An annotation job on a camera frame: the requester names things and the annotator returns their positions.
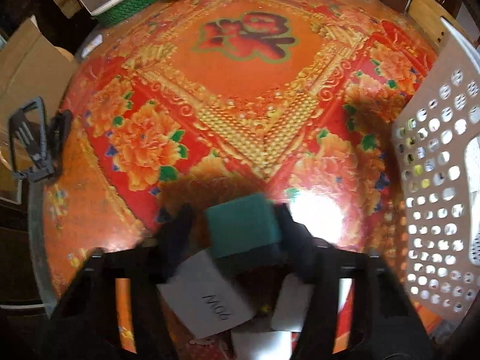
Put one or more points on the teal charger block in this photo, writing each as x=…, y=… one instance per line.
x=241, y=225

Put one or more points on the white labelled paper card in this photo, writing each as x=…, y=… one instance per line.
x=203, y=300

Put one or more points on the red floral tablecloth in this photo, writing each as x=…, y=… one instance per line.
x=201, y=102

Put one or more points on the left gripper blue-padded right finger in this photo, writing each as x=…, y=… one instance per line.
x=298, y=244

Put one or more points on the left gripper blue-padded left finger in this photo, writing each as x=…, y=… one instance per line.
x=173, y=238

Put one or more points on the cardboard box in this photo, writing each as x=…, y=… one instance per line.
x=32, y=67

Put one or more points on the wooden chair with holes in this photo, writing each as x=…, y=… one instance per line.
x=428, y=16

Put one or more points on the white perforated plastic basket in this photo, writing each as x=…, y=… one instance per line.
x=436, y=141

